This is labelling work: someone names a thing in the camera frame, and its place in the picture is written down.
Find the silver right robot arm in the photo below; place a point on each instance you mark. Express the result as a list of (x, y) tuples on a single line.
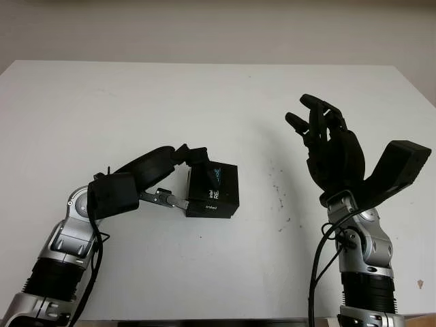
[(368, 259)]

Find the black camera box base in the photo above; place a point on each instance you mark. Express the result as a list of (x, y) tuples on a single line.
[(211, 209)]

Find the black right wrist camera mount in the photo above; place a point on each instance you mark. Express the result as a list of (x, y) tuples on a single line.
[(398, 163)]

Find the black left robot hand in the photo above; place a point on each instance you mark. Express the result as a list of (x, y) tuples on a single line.
[(150, 167)]

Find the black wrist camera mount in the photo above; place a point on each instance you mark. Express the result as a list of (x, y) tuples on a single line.
[(398, 163), (114, 195)]

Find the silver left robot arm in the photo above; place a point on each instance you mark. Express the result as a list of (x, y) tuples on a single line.
[(58, 245)]

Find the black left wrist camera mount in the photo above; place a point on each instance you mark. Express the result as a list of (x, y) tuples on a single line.
[(114, 195)]

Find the black printed box lid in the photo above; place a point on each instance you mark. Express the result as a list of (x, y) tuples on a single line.
[(214, 182)]

